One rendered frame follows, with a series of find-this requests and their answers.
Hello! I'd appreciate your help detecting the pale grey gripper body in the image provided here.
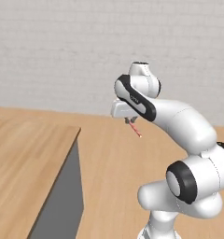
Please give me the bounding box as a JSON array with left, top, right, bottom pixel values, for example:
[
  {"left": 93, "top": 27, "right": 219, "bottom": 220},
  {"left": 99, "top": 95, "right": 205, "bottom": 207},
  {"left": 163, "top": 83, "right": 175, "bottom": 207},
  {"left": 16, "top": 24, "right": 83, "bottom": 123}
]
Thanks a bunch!
[{"left": 110, "top": 98, "right": 140, "bottom": 120}]

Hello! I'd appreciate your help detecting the red and white striped straw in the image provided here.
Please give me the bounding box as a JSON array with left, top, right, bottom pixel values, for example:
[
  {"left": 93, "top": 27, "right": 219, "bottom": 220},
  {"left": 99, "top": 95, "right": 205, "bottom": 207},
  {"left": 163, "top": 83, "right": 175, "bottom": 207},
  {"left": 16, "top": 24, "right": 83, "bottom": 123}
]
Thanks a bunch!
[{"left": 128, "top": 121, "right": 143, "bottom": 139}]

